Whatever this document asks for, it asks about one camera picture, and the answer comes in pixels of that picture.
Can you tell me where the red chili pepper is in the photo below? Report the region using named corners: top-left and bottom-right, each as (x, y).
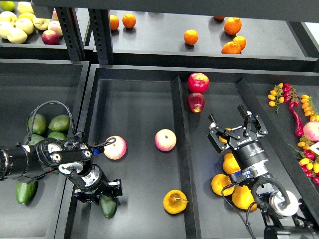
top-left (289, 102), bottom-right (304, 137)

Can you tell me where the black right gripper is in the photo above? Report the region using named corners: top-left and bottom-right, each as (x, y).
top-left (207, 105), bottom-right (274, 184)

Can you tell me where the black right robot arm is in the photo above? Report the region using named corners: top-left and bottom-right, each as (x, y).
top-left (207, 105), bottom-right (319, 239)

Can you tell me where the orange on shelf centre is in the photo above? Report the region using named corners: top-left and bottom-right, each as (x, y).
top-left (184, 29), bottom-right (198, 45)

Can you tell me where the yellow pear lower left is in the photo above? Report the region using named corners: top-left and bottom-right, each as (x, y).
top-left (211, 174), bottom-right (235, 196)

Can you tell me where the pink apple left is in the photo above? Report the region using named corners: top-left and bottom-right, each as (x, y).
top-left (104, 135), bottom-right (127, 160)

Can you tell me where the black left tray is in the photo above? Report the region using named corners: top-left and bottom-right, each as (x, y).
top-left (0, 59), bottom-right (89, 239)

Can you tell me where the yellow pear bottom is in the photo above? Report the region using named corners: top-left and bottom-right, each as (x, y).
top-left (231, 186), bottom-right (255, 210)

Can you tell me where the yellow pear with stem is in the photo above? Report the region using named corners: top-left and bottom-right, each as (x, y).
top-left (163, 189), bottom-right (188, 215)

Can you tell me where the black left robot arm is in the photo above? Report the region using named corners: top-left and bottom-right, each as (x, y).
top-left (0, 107), bottom-right (123, 203)

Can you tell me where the pale yellow apple front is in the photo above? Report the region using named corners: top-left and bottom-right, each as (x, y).
top-left (7, 28), bottom-right (27, 44)

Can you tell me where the yellow pear top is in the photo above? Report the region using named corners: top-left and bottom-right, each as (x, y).
top-left (219, 128), bottom-right (232, 143)

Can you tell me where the green avocado small centre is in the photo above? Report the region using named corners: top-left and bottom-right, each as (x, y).
top-left (47, 131), bottom-right (67, 140)

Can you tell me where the pink apple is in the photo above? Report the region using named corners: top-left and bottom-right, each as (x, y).
top-left (155, 128), bottom-right (176, 152)
top-left (104, 135), bottom-right (127, 160)

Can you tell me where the red apple on shelf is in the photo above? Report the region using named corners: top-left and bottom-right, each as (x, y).
top-left (42, 30), bottom-right (60, 45)

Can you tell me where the dark red apple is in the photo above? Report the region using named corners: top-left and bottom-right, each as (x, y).
top-left (186, 93), bottom-right (205, 113)

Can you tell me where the orange shelf right small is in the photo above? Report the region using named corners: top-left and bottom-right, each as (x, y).
top-left (232, 36), bottom-right (247, 50)

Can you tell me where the pink apple centre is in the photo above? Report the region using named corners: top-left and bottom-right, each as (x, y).
top-left (155, 128), bottom-right (176, 152)

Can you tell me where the yellow pear middle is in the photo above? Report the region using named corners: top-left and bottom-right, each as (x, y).
top-left (222, 152), bottom-right (241, 175)

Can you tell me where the green lime on shelf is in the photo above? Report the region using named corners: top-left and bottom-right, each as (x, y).
top-left (0, 1), bottom-right (15, 12)

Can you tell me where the dark avocado middle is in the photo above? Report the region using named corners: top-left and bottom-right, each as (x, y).
top-left (22, 133), bottom-right (45, 145)

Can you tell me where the black middle divided tray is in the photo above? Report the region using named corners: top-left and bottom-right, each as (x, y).
top-left (63, 65), bottom-right (319, 239)

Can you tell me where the dark green avocado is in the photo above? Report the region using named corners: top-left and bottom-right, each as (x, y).
top-left (99, 195), bottom-right (117, 219)

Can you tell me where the black upper shelf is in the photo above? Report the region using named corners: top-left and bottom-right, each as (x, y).
top-left (109, 10), bottom-right (319, 73)

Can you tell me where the black shelf upright post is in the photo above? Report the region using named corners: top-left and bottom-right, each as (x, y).
top-left (88, 8), bottom-right (114, 65)

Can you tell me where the orange shelf front right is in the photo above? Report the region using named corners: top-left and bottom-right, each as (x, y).
top-left (221, 41), bottom-right (242, 54)

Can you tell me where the green avocado top left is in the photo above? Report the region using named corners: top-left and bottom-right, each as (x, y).
top-left (32, 114), bottom-right (47, 135)

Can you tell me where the pink peach right edge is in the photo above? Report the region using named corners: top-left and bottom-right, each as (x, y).
top-left (303, 121), bottom-right (319, 142)

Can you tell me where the green avocado bottom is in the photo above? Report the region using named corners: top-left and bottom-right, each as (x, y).
top-left (15, 181), bottom-right (38, 205)

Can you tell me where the large orange on shelf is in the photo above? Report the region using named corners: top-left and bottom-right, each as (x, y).
top-left (224, 17), bottom-right (242, 35)

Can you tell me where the green avocado top right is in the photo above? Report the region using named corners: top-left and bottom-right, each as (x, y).
top-left (48, 115), bottom-right (70, 132)

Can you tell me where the orange on shelf left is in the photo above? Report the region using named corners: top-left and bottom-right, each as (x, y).
top-left (109, 14), bottom-right (120, 31)

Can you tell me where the bright red apple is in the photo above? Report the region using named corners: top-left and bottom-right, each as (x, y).
top-left (187, 73), bottom-right (210, 94)

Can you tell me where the orange cherry tomato bunch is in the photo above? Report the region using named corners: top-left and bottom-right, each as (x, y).
top-left (268, 83), bottom-right (285, 114)

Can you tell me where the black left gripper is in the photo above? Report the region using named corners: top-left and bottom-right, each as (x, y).
top-left (73, 165), bottom-right (123, 205)

